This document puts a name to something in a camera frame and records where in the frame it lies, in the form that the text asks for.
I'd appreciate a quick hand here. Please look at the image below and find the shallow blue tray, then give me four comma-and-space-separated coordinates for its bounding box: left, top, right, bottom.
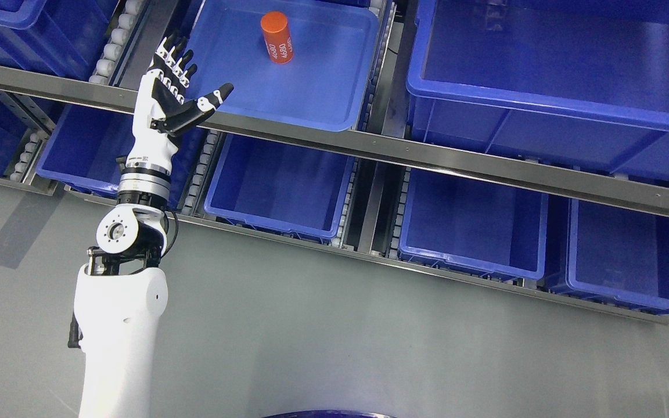
188, 1, 380, 132

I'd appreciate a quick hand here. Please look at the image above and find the blue bin top left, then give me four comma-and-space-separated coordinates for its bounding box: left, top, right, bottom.
0, 1, 118, 80

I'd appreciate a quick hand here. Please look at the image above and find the blue bin lower centre-right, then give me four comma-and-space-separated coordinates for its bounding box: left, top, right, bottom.
397, 169, 549, 280

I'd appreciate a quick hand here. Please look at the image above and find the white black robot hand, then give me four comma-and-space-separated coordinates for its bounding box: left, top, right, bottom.
123, 31, 234, 176

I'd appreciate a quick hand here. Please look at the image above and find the blue bin lower middle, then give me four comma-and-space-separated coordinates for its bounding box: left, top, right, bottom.
203, 134, 355, 243

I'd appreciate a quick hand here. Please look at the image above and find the blue bin lower left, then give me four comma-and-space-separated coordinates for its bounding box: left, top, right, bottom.
36, 103, 206, 205

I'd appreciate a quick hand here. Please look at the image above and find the blue bin lower right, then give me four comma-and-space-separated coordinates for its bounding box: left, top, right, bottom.
544, 197, 669, 315

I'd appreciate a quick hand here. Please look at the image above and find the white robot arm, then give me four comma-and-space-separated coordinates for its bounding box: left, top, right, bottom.
73, 167, 170, 417

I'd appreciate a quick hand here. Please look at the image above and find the metal shelf rail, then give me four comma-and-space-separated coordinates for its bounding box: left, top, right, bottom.
0, 66, 669, 217

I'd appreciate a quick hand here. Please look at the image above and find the large blue bin right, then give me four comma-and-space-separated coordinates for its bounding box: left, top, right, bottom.
407, 1, 669, 182

